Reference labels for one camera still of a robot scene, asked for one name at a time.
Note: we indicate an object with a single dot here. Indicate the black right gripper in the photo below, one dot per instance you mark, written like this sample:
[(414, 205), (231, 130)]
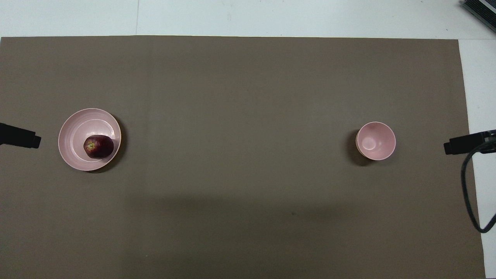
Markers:
[(488, 138)]

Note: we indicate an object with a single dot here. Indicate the dark red apple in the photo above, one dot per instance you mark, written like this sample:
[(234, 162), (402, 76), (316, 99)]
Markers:
[(100, 146)]

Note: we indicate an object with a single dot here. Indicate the pink plate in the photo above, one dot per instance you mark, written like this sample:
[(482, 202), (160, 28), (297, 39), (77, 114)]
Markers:
[(77, 131)]

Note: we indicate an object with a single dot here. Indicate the pink bowl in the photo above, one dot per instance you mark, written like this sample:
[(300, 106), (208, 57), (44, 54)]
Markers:
[(376, 141)]

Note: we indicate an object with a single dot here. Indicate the black ribbed metal device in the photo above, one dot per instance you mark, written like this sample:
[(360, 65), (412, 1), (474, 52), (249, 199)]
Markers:
[(482, 8)]

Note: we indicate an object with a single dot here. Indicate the brown table mat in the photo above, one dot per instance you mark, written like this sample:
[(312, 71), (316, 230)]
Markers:
[(240, 116)]

